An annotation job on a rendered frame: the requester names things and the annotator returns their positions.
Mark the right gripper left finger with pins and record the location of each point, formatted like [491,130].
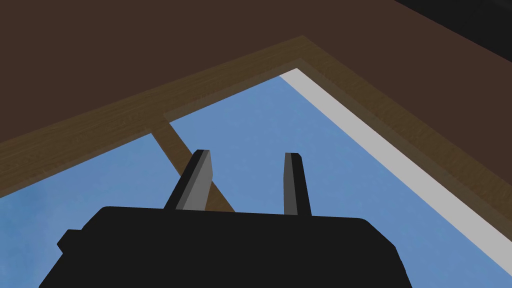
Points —
[194,186]

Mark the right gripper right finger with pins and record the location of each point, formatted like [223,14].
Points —
[295,188]

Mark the wooden framed window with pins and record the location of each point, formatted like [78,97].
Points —
[256,136]

